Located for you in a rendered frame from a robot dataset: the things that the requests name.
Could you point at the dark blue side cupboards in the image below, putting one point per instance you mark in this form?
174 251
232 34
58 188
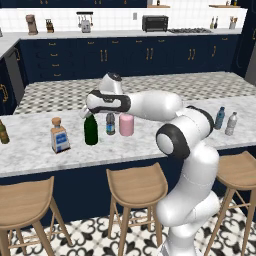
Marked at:
6 90

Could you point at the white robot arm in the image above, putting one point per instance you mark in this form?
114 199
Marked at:
186 140

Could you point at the dark tall fridge cabinet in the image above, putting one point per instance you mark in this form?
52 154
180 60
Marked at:
246 40

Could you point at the square bottle with blue label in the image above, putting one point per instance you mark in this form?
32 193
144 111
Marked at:
60 138

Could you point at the wooden bar stool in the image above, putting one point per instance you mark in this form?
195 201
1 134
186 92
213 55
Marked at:
136 186
238 171
25 203

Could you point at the blue plastic bottle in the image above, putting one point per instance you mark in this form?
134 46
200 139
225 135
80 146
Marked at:
219 119

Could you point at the silver toaster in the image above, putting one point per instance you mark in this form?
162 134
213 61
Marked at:
86 26

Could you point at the black toaster oven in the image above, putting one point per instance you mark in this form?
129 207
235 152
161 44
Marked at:
155 23

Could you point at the small dark bottle blue label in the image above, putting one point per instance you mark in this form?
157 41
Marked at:
110 126

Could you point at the clear grey plastic bottle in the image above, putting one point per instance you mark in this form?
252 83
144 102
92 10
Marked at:
231 125

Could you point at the grey dishwasher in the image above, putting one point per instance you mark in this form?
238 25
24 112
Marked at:
15 73

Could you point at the wooden knife block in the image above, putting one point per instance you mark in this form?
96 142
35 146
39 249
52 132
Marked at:
50 26

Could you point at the dark blue base cupboards run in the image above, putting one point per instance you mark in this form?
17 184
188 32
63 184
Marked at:
133 56

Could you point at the pot with kitchen tools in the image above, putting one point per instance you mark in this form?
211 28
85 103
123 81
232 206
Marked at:
232 23

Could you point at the wooden wall shelf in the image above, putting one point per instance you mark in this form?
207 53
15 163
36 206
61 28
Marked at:
220 6
158 6

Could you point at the brown coffee machine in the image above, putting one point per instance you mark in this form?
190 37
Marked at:
32 25

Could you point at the pink cylinder container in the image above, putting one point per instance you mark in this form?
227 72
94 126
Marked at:
126 125

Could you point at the pale slim bottle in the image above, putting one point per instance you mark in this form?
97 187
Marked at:
212 23

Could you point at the dark slim bottle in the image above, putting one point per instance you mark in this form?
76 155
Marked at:
216 22

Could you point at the dark blue kitchen island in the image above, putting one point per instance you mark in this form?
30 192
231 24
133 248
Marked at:
83 190

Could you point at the dark blue wall cupboards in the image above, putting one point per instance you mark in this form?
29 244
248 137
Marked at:
73 3

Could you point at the grey wall socket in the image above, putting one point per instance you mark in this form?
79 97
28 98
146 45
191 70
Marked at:
135 16

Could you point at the rail with hanging tools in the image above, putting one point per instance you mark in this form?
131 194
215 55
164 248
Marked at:
84 13

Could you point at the dark green glass bottle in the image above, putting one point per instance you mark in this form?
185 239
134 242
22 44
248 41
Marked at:
91 131

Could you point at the black gas hob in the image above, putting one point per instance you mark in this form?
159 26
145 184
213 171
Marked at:
190 30

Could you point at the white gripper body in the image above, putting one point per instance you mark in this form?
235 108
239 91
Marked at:
84 112

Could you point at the olive green glass bottle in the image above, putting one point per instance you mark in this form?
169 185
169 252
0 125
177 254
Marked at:
3 135

